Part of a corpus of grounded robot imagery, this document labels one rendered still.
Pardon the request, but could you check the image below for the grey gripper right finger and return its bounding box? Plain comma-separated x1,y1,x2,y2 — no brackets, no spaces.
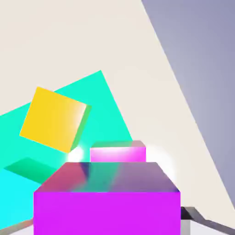
180,206,235,235

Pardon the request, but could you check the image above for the small magenta cube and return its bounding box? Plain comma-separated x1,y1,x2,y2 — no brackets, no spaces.
90,140,147,162
33,162,181,235

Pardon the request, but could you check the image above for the large teal box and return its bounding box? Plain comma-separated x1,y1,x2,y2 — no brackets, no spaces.
0,69,133,185

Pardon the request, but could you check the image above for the small yellow cube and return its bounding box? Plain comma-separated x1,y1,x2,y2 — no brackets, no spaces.
19,86,93,154

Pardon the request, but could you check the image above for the small cyan cube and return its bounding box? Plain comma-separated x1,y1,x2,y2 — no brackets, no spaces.
0,157,58,230

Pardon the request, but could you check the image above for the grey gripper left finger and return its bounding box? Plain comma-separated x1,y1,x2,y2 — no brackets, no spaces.
0,218,34,235

